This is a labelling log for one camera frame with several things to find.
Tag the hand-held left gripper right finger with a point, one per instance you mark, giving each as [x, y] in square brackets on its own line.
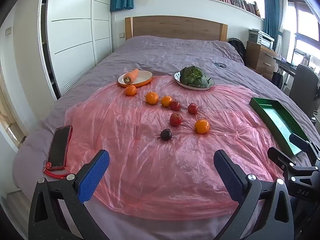
[228, 177]

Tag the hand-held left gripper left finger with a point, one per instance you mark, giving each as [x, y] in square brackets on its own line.
[93, 177]

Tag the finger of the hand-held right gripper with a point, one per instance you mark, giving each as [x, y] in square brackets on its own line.
[277, 155]
[300, 140]

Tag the green rectangular tray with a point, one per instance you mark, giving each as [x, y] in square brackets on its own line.
[275, 115]

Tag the orange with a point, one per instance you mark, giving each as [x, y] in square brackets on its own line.
[166, 101]
[202, 126]
[130, 90]
[152, 98]

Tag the dark purple plum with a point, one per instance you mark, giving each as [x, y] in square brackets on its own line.
[166, 134]

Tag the small red apple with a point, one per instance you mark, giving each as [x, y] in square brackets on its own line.
[175, 105]
[192, 108]

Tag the large red apple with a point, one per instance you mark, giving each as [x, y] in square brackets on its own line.
[176, 119]

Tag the smartphone in red case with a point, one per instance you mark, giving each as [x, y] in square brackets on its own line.
[59, 146]

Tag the pink plastic sheet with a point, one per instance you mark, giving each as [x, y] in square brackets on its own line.
[140, 160]

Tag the grey chair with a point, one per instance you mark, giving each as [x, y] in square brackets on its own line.
[303, 85]

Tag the desk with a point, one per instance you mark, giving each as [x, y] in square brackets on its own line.
[285, 63]

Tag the wooden dresser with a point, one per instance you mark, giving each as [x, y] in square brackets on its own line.
[260, 57]

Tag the white enamel plate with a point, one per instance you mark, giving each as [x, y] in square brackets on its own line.
[195, 87]

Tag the green leafy vegetable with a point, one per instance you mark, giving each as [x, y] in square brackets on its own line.
[193, 76]

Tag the eyeglasses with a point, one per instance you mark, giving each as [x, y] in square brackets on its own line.
[220, 64]

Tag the carrot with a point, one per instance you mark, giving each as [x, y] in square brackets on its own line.
[132, 76]

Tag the grey printer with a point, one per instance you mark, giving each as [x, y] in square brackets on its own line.
[261, 38]

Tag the black backpack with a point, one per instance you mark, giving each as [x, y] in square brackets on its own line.
[237, 48]

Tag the orange oval dish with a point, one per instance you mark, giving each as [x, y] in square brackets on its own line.
[143, 76]

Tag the window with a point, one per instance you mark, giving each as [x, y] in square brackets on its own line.
[305, 25]

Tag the white wardrobe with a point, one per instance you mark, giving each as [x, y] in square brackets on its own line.
[72, 30]

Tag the wooden headboard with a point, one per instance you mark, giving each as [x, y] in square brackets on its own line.
[175, 27]

